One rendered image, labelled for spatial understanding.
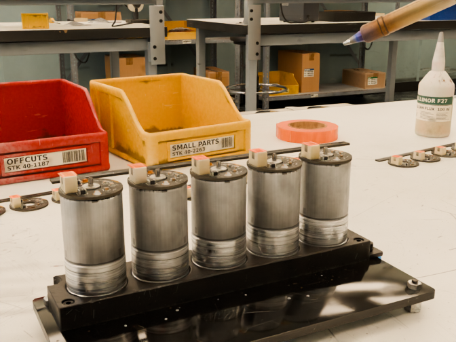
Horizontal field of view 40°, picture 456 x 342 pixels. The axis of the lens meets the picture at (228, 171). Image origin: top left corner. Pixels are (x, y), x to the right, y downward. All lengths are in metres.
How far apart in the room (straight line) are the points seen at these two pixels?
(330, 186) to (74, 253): 0.12
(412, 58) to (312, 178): 5.81
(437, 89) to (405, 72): 5.42
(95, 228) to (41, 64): 4.42
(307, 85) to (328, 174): 4.67
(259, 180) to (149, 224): 0.05
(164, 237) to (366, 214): 0.18
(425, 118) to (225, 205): 0.40
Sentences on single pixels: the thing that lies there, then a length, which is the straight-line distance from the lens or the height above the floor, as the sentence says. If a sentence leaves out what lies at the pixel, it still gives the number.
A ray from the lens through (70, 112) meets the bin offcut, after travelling 0.59.
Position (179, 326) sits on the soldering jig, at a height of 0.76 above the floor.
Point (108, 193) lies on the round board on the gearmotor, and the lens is 0.24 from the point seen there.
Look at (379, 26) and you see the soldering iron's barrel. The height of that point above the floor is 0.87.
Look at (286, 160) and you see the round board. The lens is 0.29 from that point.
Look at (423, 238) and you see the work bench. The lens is 0.38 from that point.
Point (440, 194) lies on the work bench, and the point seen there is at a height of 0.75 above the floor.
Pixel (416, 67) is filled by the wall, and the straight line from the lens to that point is 6.14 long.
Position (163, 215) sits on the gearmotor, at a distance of 0.25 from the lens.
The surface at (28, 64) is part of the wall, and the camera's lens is 4.64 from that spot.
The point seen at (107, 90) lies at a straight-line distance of 0.55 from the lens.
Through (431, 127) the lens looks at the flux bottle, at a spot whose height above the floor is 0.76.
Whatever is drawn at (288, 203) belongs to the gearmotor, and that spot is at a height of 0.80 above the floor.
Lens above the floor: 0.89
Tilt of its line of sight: 16 degrees down
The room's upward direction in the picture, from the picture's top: straight up
